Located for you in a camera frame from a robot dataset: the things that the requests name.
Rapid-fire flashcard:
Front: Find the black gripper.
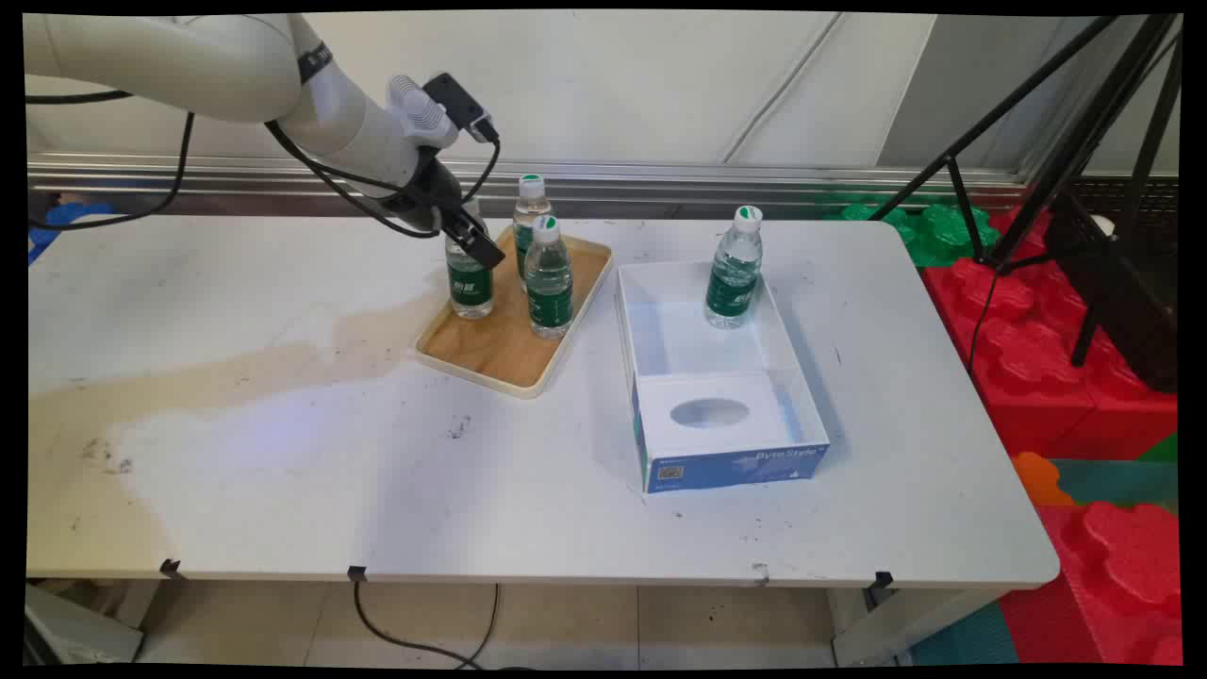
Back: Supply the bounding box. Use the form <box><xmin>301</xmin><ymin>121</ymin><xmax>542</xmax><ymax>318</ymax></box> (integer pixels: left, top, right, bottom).
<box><xmin>381</xmin><ymin>158</ymin><xmax>506</xmax><ymax>271</ymax></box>

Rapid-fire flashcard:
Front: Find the blue foam piece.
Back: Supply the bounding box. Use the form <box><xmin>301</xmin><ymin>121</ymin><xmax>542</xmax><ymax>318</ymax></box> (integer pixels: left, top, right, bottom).
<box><xmin>26</xmin><ymin>196</ymin><xmax>116</xmax><ymax>267</ymax></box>

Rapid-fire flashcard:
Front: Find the green label water bottle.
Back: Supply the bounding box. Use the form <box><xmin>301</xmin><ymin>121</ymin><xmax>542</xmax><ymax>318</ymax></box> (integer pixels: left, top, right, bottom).
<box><xmin>445</xmin><ymin>196</ymin><xmax>496</xmax><ymax>321</ymax></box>
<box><xmin>704</xmin><ymin>205</ymin><xmax>764</xmax><ymax>331</ymax></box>
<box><xmin>512</xmin><ymin>174</ymin><xmax>554</xmax><ymax>291</ymax></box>
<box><xmin>524</xmin><ymin>215</ymin><xmax>575</xmax><ymax>340</ymax></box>

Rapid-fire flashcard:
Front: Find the black mesh crate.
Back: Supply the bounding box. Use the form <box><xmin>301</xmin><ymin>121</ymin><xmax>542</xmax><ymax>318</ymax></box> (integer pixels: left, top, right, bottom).
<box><xmin>1043</xmin><ymin>177</ymin><xmax>1180</xmax><ymax>394</ymax></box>

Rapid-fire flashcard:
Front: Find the aluminium wall rail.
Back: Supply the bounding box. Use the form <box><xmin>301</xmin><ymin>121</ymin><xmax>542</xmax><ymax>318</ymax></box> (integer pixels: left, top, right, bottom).
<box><xmin>26</xmin><ymin>153</ymin><xmax>1031</xmax><ymax>207</ymax></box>

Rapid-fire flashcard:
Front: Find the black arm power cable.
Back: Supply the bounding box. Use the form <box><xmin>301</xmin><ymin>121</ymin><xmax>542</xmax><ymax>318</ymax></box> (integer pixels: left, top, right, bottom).
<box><xmin>26</xmin><ymin>89</ymin><xmax>196</xmax><ymax>233</ymax></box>

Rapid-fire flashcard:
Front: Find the teal foam mat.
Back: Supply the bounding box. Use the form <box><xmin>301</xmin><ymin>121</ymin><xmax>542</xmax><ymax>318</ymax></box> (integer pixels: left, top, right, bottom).
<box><xmin>1045</xmin><ymin>458</ymin><xmax>1180</xmax><ymax>511</ymax></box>

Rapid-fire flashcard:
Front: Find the white table leg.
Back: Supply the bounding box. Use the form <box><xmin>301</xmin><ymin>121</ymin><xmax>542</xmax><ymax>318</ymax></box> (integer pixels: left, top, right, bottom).
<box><xmin>25</xmin><ymin>581</ymin><xmax>149</xmax><ymax>665</ymax></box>
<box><xmin>830</xmin><ymin>588</ymin><xmax>1004</xmax><ymax>669</ymax></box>

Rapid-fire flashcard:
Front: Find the blue and white cardboard box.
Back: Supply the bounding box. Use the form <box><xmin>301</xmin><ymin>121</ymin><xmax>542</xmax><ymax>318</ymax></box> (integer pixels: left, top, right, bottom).
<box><xmin>615</xmin><ymin>257</ymin><xmax>832</xmax><ymax>495</ymax></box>

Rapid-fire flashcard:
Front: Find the green foam block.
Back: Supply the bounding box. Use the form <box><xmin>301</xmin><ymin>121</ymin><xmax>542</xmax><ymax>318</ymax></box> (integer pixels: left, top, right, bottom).
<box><xmin>818</xmin><ymin>192</ymin><xmax>1002</xmax><ymax>270</ymax></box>

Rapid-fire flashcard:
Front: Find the black floor cable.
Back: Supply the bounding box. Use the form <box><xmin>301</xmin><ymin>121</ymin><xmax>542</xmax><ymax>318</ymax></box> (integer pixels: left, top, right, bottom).
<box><xmin>353</xmin><ymin>580</ymin><xmax>502</xmax><ymax>669</ymax></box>

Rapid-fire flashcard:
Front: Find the black camera tripod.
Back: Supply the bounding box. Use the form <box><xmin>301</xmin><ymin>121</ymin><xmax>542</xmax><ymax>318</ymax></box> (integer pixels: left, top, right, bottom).
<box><xmin>868</xmin><ymin>13</ymin><xmax>1183</xmax><ymax>369</ymax></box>

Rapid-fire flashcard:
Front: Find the black camera cable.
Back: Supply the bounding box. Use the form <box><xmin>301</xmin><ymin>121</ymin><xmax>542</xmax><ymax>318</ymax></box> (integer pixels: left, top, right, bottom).
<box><xmin>264</xmin><ymin>115</ymin><xmax>502</xmax><ymax>239</ymax></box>

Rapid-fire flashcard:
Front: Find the wooden tray with cream rim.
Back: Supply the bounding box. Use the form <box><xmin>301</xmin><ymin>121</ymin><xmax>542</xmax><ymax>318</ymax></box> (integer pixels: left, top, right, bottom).
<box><xmin>415</xmin><ymin>224</ymin><xmax>614</xmax><ymax>400</ymax></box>

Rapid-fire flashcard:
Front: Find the large red foam block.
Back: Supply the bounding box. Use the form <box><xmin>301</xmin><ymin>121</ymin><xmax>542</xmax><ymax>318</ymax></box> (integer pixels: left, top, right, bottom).
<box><xmin>920</xmin><ymin>206</ymin><xmax>1180</xmax><ymax>461</ymax></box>

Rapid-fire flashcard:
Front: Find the orange foam piece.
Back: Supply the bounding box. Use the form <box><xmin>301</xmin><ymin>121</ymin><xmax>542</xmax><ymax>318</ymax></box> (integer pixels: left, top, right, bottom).
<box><xmin>1009</xmin><ymin>451</ymin><xmax>1076</xmax><ymax>507</ymax></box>

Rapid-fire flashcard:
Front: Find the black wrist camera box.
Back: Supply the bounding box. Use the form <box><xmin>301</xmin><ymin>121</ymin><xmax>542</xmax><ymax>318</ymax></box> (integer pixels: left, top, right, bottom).
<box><xmin>422</xmin><ymin>73</ymin><xmax>500</xmax><ymax>145</ymax></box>

